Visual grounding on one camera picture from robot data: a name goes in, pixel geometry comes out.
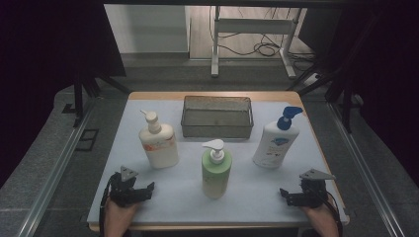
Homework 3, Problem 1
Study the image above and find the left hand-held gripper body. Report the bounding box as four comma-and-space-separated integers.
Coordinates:
109, 165, 140, 208

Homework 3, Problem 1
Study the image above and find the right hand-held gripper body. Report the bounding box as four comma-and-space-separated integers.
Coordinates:
295, 168, 337, 209

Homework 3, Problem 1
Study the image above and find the cream pump bottle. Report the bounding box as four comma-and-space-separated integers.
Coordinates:
138, 109, 181, 170

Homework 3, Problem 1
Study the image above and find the white bottle with blue pump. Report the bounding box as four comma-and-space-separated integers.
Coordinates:
252, 106, 304, 170

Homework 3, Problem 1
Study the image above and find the green bottle with white pump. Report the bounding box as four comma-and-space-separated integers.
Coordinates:
201, 138, 233, 199

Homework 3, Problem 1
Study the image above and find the metal mesh basket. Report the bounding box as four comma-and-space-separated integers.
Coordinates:
180, 95, 255, 139

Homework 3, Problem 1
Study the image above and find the person's left hand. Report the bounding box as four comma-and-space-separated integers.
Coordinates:
105, 198, 141, 230

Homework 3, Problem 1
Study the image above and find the person's right hand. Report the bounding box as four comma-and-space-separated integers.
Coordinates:
300, 201, 340, 231

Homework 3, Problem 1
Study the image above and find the black metal stand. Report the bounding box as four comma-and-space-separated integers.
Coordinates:
61, 73, 132, 128
286, 60, 365, 133

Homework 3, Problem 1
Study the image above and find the white power strip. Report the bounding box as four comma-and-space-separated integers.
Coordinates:
302, 73, 322, 88

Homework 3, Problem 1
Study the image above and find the dark curtain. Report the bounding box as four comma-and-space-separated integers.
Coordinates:
0, 0, 126, 187
297, 0, 419, 187

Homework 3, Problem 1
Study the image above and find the white cabinet panel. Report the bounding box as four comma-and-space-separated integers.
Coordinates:
104, 4, 192, 55

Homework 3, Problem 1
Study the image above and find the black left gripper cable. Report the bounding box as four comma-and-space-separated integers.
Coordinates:
98, 173, 116, 237

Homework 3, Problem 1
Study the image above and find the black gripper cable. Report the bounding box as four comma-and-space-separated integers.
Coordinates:
98, 173, 116, 237
324, 190, 344, 237

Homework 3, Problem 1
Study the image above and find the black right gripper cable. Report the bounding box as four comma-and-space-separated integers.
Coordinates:
324, 190, 344, 237

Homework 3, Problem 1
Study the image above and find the aluminium rail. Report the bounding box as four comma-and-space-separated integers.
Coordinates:
16, 98, 97, 237
327, 102, 397, 237

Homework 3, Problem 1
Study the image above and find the black floor bracket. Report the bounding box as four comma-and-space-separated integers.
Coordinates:
74, 128, 100, 152

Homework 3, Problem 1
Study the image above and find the black floor cable bundle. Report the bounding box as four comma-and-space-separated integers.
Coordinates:
216, 6, 318, 72

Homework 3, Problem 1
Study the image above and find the white desk frame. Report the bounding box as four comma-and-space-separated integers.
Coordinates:
210, 5, 303, 80

